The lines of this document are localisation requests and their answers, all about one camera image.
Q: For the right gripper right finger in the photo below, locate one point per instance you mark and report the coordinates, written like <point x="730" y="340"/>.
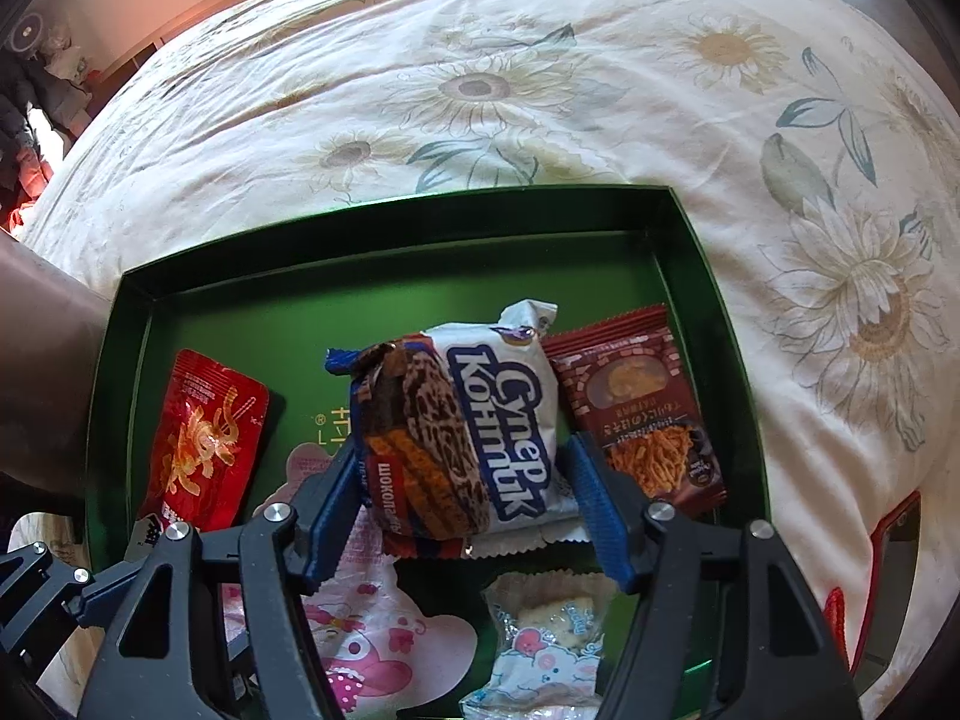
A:
<point x="773" y="654"/>

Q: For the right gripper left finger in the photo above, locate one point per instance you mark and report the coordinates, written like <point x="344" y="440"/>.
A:
<point x="227" y="597"/>

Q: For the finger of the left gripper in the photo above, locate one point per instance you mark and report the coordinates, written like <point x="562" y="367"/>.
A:
<point x="109" y="598"/>

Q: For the pink cartoon character snack bag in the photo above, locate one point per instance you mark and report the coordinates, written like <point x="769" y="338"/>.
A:
<point x="380" y="653"/>

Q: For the white pink cartoon candy packet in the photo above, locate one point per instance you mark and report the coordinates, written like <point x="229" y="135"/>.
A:
<point x="550" y="630"/>

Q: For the blue white chocolate wafer pack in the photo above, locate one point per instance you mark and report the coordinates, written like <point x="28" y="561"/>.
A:
<point x="456" y="430"/>

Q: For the red noodle snack packet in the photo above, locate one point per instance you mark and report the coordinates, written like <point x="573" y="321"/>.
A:
<point x="205" y="445"/>

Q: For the red framed phone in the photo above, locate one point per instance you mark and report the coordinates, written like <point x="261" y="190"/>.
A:
<point x="895" y="548"/>

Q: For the maroon noodle snack packet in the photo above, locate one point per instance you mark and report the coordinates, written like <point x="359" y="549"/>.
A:
<point x="625" y="384"/>

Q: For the green storage box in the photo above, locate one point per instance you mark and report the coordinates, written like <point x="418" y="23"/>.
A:
<point x="271" y="302"/>

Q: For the floral white bed quilt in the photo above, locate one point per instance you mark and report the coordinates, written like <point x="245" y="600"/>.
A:
<point x="816" y="159"/>

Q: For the hanging dark jackets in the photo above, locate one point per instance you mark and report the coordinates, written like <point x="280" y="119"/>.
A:
<point x="43" y="110"/>

